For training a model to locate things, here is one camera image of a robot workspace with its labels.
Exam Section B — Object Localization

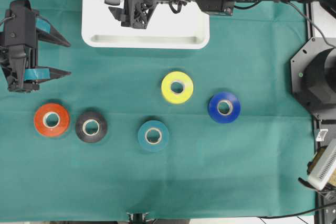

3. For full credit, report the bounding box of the yellow tape roll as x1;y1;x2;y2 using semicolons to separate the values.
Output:
161;71;194;104

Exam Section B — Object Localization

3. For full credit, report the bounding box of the teal tape roll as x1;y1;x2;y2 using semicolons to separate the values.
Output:
138;120;170;152

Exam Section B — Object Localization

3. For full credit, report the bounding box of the white vented device box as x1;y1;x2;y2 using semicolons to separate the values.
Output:
308;139;335;190

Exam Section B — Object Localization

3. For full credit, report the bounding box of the black left camera cable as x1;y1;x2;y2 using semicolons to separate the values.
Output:
0;15;14;29

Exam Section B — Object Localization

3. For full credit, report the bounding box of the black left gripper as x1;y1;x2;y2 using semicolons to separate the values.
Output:
1;0;71;93

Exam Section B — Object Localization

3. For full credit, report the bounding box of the blue tape roll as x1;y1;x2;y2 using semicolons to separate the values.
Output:
208;92;241;124

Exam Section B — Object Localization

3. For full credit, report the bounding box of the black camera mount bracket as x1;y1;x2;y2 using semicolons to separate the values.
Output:
127;212;148;224

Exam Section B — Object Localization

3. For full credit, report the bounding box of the orange tape roll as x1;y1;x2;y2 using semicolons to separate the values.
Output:
34;103;70;137

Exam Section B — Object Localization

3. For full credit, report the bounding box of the white plastic tray case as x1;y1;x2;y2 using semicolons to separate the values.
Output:
81;0;210;49

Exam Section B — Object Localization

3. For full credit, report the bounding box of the black cable bottom right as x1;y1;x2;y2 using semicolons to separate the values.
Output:
258;207;336;219

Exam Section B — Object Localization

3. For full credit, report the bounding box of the green table cloth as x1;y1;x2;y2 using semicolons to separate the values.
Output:
1;0;314;221

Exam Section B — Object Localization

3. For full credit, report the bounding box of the black aluminium frame rail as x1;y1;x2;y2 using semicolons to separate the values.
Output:
303;1;316;44

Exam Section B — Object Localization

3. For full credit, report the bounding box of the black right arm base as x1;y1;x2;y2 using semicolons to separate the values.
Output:
290;37;335;120

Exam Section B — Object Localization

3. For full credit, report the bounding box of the black tape roll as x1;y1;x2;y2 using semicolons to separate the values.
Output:
75;111;108;143

